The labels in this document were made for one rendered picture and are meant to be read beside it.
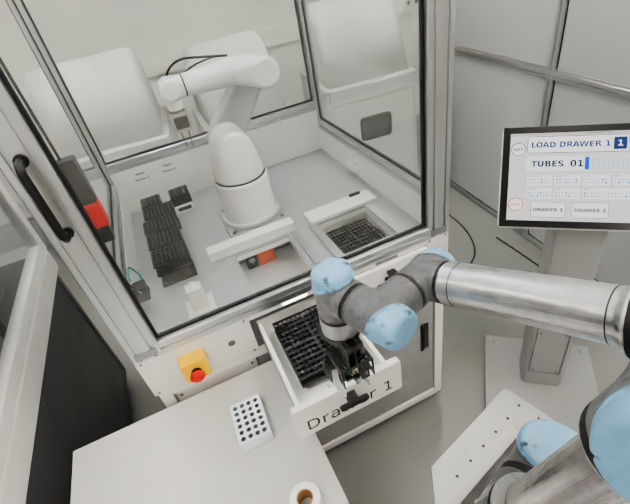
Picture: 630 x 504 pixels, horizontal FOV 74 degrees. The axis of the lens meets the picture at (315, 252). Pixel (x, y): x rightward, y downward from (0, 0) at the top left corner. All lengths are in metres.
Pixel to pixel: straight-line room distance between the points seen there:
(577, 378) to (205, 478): 1.65
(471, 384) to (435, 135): 1.31
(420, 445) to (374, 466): 0.22
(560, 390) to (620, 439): 1.72
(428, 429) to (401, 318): 1.41
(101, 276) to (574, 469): 0.93
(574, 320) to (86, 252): 0.91
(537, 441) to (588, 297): 0.34
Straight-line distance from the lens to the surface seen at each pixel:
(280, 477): 1.14
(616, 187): 1.49
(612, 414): 0.46
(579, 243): 1.63
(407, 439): 2.00
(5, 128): 0.94
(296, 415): 1.02
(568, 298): 0.61
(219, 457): 1.21
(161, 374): 1.29
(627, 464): 0.48
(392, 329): 0.64
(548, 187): 1.45
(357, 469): 1.96
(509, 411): 1.21
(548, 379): 2.15
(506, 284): 0.65
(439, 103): 1.19
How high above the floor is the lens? 1.77
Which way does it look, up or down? 37 degrees down
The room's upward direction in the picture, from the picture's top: 12 degrees counter-clockwise
